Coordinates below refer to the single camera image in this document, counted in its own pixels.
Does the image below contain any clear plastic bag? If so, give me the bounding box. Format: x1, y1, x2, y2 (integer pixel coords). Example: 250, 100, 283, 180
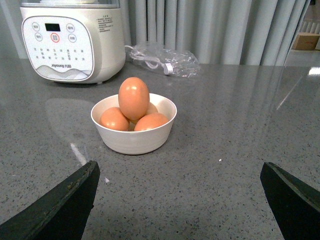
125, 41, 202, 78

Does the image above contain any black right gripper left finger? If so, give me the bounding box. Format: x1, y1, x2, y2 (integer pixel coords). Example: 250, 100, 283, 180
0, 161, 100, 240

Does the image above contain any white soy milk maker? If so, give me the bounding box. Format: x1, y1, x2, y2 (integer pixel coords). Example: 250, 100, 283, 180
20, 0, 126, 84

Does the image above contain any brown egg left in bowl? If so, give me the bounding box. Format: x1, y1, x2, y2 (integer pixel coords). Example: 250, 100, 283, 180
99, 107, 130, 132

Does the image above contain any white bowl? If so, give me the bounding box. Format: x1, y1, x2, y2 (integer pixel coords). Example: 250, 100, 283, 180
90, 93, 177, 155

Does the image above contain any brown top egg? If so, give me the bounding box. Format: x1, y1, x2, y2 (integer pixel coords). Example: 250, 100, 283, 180
118, 77, 150, 121

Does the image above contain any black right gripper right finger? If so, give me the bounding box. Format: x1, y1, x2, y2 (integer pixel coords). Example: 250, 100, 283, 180
260, 162, 320, 240

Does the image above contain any white power cable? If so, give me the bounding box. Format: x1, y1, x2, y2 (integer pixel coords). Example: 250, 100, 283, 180
124, 44, 174, 76

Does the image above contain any brown egg right in bowl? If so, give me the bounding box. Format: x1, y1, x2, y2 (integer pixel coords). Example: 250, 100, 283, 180
134, 112, 169, 132

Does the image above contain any brown egg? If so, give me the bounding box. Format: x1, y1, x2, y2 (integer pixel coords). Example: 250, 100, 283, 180
134, 112, 169, 132
118, 77, 150, 121
99, 107, 130, 132

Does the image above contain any pale egg behind in bowl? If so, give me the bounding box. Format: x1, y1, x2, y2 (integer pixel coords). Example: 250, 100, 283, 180
129, 102, 158, 125

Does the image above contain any cardboard box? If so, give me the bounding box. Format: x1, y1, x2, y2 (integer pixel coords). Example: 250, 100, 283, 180
292, 32, 320, 51

